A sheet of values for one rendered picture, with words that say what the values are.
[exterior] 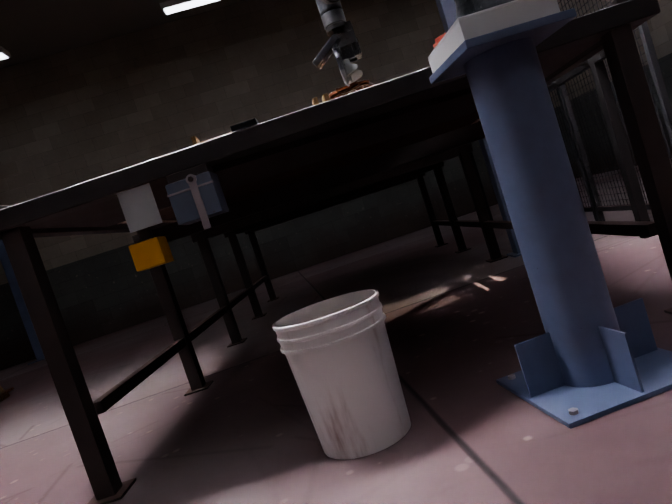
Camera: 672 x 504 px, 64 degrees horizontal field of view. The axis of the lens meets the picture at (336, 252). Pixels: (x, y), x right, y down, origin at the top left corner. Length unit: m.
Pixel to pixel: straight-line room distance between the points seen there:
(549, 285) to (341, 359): 0.53
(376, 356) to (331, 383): 0.13
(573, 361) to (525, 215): 0.37
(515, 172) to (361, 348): 0.56
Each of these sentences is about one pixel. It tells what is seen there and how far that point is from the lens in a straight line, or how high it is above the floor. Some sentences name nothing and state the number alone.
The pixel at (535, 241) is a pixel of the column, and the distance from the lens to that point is 1.38.
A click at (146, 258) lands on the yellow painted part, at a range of 1.64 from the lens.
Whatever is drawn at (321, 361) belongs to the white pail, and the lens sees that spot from 1.36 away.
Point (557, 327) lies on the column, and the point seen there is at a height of 0.17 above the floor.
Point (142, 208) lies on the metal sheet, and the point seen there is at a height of 0.79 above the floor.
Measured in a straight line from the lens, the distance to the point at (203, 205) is 1.58.
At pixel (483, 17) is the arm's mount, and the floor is 0.91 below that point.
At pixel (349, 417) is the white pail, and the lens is 1.40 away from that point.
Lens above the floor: 0.58
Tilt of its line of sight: 3 degrees down
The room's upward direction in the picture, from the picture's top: 18 degrees counter-clockwise
